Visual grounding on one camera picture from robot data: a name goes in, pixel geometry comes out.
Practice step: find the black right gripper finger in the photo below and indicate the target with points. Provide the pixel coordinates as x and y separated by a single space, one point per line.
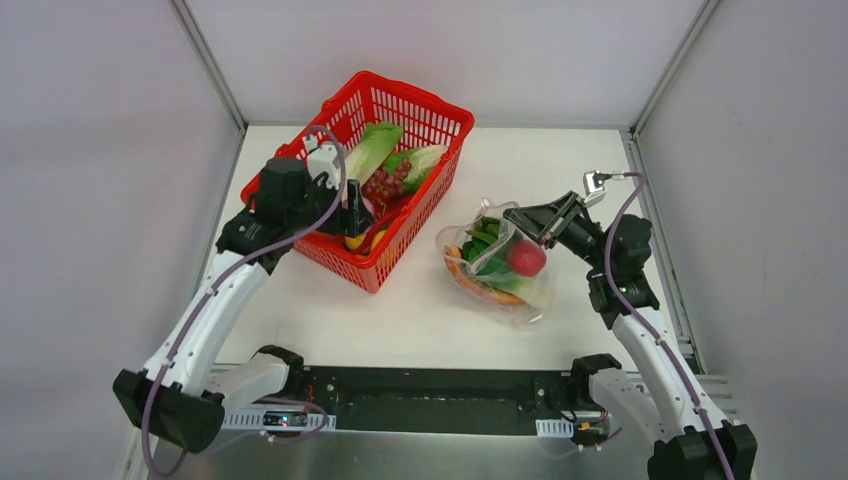
530 214
531 230

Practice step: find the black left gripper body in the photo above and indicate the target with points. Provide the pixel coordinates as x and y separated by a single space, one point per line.
348 210

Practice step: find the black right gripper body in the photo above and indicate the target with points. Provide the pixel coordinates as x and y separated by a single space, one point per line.
562 220

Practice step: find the yellow lemon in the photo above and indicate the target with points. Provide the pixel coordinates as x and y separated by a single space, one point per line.
376 239
353 243

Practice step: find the red apple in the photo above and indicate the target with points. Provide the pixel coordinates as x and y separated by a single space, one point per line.
525 258

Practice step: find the green romaine leaf bunch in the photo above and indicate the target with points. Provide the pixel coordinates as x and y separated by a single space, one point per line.
481 237

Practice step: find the clear pink-dotted zip bag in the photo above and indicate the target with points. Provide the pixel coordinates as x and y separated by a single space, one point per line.
456 236

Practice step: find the green white bok choy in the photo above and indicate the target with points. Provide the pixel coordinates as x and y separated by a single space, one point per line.
535 291

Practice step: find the pale green napa cabbage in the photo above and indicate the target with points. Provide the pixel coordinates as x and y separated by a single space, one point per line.
378 141

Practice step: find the red plastic basket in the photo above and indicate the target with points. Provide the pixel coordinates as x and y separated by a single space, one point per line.
426 119

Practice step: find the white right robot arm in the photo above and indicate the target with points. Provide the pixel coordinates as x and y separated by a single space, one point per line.
680 430

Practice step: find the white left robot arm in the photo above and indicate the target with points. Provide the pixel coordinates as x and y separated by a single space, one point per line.
174 396

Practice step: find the purple red grape bunch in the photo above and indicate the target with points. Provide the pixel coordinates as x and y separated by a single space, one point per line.
384 185

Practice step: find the light green lettuce head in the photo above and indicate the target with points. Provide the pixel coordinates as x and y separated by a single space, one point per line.
423 160

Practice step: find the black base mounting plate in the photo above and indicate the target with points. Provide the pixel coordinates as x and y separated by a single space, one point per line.
449 401

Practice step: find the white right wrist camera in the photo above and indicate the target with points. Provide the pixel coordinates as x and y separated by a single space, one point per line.
594 186

